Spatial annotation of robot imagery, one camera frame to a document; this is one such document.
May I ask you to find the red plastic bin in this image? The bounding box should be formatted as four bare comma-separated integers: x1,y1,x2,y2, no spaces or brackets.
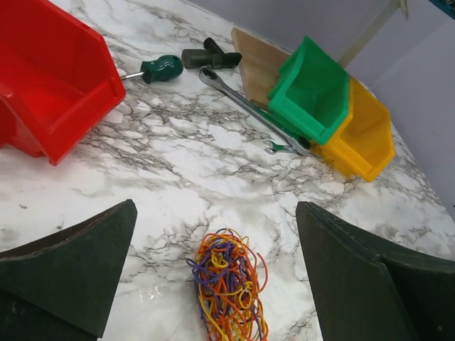
1,1,126,166

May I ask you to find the purple cable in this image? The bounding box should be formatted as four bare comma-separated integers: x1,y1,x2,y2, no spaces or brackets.
186,234,268,341

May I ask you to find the wooden board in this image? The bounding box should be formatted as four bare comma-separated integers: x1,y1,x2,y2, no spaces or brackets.
231,27,290,109

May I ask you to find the black T-handle tool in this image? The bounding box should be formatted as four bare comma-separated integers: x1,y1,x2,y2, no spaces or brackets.
181,38,242,69

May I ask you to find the yellow plastic bin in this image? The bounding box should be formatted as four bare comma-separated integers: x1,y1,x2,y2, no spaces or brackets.
312,77,395,182

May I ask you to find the yellow cable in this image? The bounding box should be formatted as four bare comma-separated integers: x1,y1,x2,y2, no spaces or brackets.
197,230,266,341

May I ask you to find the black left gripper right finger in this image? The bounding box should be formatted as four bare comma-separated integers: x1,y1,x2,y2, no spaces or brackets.
296,202,454,340

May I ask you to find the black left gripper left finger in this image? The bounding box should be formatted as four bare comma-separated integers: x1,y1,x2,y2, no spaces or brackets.
1,200,137,340

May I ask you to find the small silver wrench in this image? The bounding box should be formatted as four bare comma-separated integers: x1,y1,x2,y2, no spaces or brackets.
264,140,296,155

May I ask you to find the green plastic bin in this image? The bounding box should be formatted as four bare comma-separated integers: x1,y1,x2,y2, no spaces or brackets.
268,36,350,145

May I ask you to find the silver ratchet wrench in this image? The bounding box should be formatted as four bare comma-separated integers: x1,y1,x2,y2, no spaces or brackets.
199,67,311,156

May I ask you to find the green handled screwdriver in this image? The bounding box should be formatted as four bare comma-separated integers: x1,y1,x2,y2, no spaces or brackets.
120,55,183,84

